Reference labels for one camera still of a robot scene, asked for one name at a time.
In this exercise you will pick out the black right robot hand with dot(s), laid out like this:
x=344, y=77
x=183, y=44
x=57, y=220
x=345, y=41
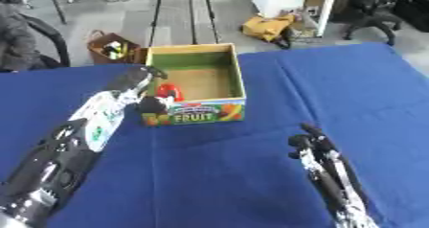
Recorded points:
x=327, y=171

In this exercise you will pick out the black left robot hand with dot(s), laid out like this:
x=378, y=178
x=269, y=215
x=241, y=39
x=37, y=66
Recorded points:
x=132, y=78

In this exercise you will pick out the red toy fruit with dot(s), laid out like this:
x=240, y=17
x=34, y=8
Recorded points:
x=170, y=91

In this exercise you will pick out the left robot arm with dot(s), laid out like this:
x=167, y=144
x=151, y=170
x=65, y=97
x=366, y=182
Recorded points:
x=67, y=148

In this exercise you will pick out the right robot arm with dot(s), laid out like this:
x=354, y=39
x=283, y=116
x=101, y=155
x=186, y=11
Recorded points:
x=357, y=217

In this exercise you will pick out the tan cardboard box green inside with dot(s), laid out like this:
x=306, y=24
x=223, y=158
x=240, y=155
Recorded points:
x=195, y=85

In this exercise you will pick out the brown basket with items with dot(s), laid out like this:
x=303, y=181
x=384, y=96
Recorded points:
x=114, y=49

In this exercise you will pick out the black tripod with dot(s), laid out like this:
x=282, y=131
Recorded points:
x=187, y=11

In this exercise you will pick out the black office chair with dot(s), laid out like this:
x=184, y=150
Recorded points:
x=49, y=40

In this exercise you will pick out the person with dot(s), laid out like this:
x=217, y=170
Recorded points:
x=17, y=37

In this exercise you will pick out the yellow bag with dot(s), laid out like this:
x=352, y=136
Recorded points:
x=269, y=27

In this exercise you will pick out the black rolling chair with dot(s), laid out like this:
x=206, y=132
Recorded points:
x=374, y=14

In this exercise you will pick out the white cabinet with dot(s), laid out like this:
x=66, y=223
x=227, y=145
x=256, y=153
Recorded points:
x=293, y=5

